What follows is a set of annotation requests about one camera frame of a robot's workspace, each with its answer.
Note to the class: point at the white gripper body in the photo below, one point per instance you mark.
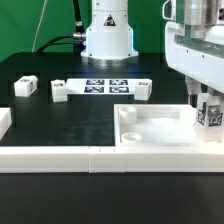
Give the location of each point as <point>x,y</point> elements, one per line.
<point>194,40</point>

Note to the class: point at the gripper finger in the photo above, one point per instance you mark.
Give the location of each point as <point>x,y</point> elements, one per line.
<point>193,90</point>

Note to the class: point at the white square tabletop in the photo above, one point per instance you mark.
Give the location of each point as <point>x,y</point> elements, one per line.
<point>155,125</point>

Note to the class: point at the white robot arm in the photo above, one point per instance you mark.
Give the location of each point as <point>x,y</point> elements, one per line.
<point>109,38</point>

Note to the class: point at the white U-shaped fence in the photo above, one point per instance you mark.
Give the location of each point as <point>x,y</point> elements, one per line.
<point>99,159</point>

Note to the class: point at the white base tag plate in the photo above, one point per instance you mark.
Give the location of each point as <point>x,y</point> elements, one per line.
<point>101,86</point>

